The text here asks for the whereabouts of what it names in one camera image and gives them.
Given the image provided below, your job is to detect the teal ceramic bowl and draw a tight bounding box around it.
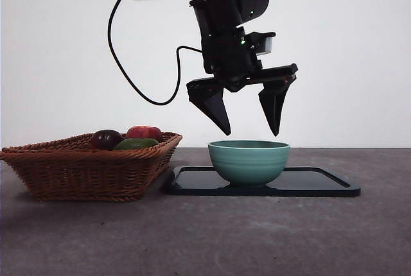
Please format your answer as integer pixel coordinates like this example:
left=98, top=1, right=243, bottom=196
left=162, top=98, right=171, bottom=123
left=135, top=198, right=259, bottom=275
left=207, top=140, right=291, bottom=188

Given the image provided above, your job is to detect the red apple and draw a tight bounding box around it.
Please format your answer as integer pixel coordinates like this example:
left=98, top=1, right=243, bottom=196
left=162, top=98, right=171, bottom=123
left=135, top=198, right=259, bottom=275
left=126, top=125, right=163, bottom=142

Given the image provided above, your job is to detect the dark rectangular tray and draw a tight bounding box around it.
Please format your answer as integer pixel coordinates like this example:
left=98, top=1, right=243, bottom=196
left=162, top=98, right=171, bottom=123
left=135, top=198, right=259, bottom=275
left=163, top=166, right=362, bottom=198

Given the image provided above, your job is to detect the green oval fruit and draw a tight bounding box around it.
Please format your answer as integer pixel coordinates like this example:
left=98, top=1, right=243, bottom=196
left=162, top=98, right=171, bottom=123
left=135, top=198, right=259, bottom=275
left=112, top=137, right=160, bottom=151

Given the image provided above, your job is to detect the dark purple round fruit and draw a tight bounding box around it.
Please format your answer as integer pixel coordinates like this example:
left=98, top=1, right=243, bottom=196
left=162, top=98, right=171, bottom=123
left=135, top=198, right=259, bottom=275
left=89, top=129, right=123, bottom=151

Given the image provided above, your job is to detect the brown wicker basket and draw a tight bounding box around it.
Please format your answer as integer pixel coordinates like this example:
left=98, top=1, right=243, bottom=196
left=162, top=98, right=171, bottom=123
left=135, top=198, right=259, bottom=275
left=0, top=132, right=183, bottom=203

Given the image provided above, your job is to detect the pale grey left camera box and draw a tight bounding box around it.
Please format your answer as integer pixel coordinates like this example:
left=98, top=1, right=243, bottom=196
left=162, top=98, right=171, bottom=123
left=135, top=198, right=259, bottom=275
left=256, top=31, right=277, bottom=56

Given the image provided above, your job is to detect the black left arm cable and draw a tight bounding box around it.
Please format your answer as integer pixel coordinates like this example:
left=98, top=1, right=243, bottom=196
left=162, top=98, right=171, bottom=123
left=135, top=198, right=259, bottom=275
left=107, top=0, right=204, bottom=106

